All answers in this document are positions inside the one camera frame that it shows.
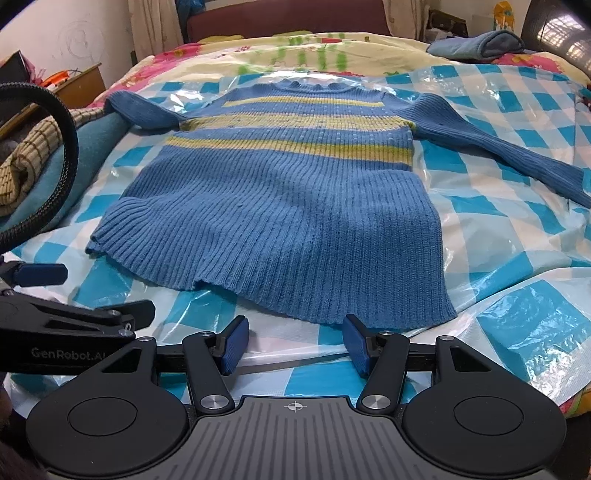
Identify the beige curtain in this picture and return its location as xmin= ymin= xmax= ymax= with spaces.
xmin=127 ymin=0 xmax=183 ymax=60

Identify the dark red window bench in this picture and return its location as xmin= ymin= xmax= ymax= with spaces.
xmin=186 ymin=0 xmax=390 ymax=42

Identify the teal fleece blanket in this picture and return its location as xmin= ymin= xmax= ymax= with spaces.
xmin=0 ymin=111 xmax=136 ymax=234

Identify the wooden side table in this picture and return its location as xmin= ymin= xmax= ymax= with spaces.
xmin=1 ymin=63 xmax=105 ymax=140

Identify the folded blue grey cloth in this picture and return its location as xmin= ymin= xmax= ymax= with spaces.
xmin=427 ymin=30 xmax=525 ymax=63

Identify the blue yellow-striped knit sweater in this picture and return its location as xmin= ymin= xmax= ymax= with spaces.
xmin=86 ymin=80 xmax=590 ymax=330

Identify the black braided cable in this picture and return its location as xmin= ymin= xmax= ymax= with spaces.
xmin=0 ymin=81 xmax=80 ymax=255

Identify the yellow cartoon decoration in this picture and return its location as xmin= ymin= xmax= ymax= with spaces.
xmin=493 ymin=0 xmax=515 ymax=32

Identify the beige checkered folded blanket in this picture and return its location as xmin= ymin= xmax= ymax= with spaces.
xmin=1 ymin=107 xmax=128 ymax=227

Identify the floral bed quilt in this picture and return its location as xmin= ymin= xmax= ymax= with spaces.
xmin=89 ymin=31 xmax=591 ymax=110

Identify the dark wooden headboard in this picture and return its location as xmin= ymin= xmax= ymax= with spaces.
xmin=521 ymin=0 xmax=590 ymax=75

